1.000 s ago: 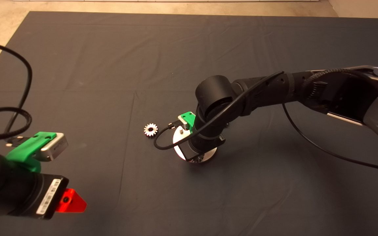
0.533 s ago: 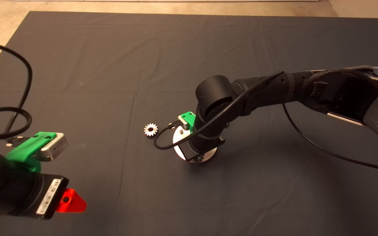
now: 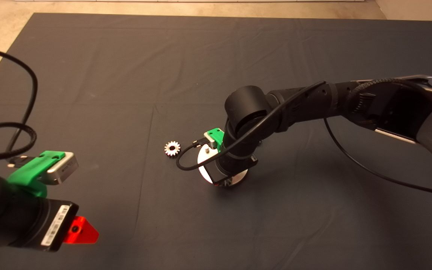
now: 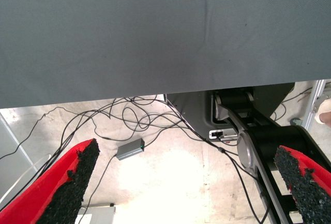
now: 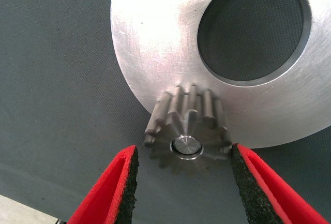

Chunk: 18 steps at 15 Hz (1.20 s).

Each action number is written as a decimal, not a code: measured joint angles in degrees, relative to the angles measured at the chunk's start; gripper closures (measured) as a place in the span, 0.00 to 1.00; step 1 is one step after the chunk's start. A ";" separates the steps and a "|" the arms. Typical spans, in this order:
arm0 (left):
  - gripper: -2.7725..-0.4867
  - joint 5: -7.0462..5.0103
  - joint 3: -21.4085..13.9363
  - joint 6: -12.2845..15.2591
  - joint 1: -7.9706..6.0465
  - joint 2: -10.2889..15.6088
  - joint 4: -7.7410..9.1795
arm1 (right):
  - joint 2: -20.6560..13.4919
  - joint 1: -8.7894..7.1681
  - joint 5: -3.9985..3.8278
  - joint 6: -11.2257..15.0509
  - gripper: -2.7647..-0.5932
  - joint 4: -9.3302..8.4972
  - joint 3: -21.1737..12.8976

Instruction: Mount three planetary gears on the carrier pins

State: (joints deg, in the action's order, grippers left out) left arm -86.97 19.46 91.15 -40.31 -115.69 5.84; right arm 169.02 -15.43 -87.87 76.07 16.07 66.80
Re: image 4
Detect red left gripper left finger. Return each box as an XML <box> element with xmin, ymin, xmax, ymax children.
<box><xmin>0</xmin><ymin>138</ymin><xmax>100</xmax><ymax>224</ymax></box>

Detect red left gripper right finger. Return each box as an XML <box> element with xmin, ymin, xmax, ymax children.
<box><xmin>274</xmin><ymin>145</ymin><xmax>331</xmax><ymax>224</ymax></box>

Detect black silver robot torso link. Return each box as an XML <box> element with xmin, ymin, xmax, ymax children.
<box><xmin>212</xmin><ymin>91</ymin><xmax>324</xmax><ymax>224</ymax></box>

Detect dark grey robot base housing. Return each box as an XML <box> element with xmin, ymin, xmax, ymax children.
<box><xmin>167</xmin><ymin>81</ymin><xmax>295</xmax><ymax>141</ymax></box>

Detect light grey floor box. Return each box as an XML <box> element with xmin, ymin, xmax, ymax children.
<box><xmin>77</xmin><ymin>203</ymin><xmax>116</xmax><ymax>224</ymax></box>

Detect grey caster wheel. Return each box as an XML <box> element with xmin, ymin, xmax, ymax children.
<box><xmin>289</xmin><ymin>117</ymin><xmax>304</xmax><ymax>127</ymax></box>

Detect small grey adapter box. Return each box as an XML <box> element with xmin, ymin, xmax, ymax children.
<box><xmin>116</xmin><ymin>138</ymin><xmax>145</xmax><ymax>161</ymax></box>

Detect dark grey table cloth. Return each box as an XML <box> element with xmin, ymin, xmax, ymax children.
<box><xmin>0</xmin><ymin>0</ymin><xmax>331</xmax><ymax>110</ymax></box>

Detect thin white cable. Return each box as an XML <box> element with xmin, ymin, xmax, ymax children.
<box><xmin>0</xmin><ymin>154</ymin><xmax>51</xmax><ymax>204</ymax></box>

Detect thin black floor cable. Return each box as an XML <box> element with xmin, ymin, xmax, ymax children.
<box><xmin>164</xmin><ymin>96</ymin><xmax>267</xmax><ymax>224</ymax></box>
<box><xmin>84</xmin><ymin>154</ymin><xmax>118</xmax><ymax>224</ymax></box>
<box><xmin>0</xmin><ymin>106</ymin><xmax>83</xmax><ymax>160</ymax></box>

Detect aluminium frame post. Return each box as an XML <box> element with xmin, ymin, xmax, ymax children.
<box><xmin>304</xmin><ymin>79</ymin><xmax>328</xmax><ymax>131</ymax></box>

